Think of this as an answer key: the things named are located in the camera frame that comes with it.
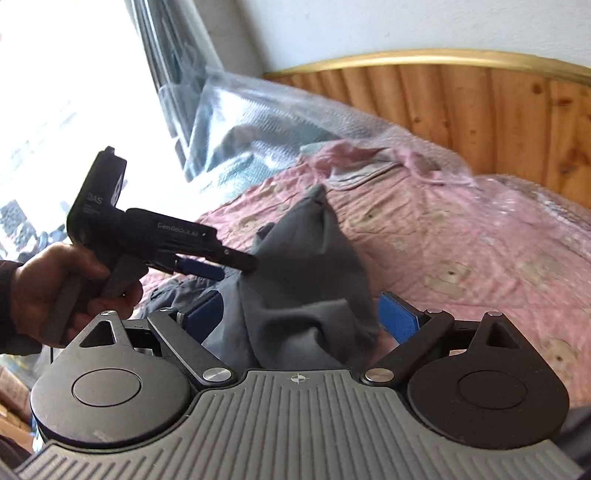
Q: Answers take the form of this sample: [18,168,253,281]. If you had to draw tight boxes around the grey trousers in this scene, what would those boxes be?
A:
[138,185,380,372]

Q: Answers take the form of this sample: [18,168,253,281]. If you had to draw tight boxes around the person's left hand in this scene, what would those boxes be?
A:
[1,244,143,347]

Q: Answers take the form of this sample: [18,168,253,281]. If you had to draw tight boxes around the pink teddy bear quilt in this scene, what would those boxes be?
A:
[138,140,591,407]

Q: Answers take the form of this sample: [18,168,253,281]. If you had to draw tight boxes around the clear bubble wrap sheet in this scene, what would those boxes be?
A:
[124,0,591,222]

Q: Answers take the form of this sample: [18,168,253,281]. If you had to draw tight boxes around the wooden headboard with gold trim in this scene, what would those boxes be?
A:
[266,49,590,206]

